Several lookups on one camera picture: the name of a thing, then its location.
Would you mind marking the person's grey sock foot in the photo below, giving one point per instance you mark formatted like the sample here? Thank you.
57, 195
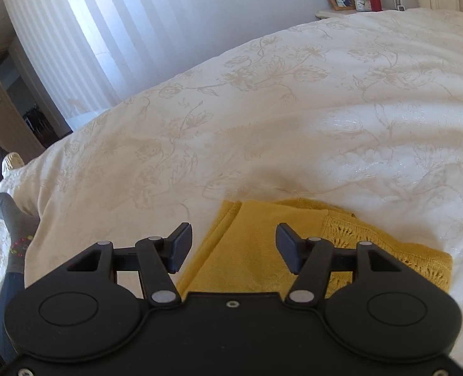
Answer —
14, 223

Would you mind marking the white bedpost finial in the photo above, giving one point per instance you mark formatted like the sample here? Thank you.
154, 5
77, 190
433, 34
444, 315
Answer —
12, 163

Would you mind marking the white vertical blinds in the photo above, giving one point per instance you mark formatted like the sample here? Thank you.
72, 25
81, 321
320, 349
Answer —
78, 39

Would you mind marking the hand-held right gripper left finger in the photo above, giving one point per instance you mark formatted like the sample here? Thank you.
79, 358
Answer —
178, 248

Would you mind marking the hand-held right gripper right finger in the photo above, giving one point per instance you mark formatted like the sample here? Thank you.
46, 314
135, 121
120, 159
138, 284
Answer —
288, 248

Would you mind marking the white nightstand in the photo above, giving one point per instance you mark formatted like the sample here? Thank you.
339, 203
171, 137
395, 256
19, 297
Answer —
333, 13

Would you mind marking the cream door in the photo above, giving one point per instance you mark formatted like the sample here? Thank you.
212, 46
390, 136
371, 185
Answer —
4, 102

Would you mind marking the person's leg in jeans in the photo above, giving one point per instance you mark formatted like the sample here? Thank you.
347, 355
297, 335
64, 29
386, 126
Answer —
4, 313

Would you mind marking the white floral bedspread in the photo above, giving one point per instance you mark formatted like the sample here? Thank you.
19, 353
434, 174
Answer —
294, 117

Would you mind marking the yellow knit sweater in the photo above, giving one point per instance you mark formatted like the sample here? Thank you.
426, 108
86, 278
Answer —
247, 250

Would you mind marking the small white clock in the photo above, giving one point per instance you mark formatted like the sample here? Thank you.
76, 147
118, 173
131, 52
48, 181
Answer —
362, 4

